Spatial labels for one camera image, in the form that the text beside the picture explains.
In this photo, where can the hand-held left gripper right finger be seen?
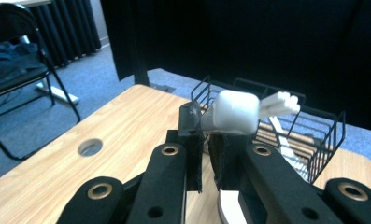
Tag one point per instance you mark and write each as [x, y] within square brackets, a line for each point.
[219, 155]

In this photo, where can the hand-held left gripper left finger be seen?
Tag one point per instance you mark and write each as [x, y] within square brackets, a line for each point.
[192, 124]

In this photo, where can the white bowl black rim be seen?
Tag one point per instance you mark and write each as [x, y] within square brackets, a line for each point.
[231, 208]

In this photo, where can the black metal stand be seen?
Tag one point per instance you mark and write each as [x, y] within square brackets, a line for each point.
[141, 76]

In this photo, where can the black curtain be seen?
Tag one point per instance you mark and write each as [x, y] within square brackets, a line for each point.
[267, 37]

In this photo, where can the dark pleated curtain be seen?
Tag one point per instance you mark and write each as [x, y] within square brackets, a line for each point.
[71, 28]

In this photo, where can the black folding chair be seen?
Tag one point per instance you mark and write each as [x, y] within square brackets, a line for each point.
[18, 81]

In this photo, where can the dark cloth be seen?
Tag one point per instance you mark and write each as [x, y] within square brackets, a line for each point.
[8, 62]

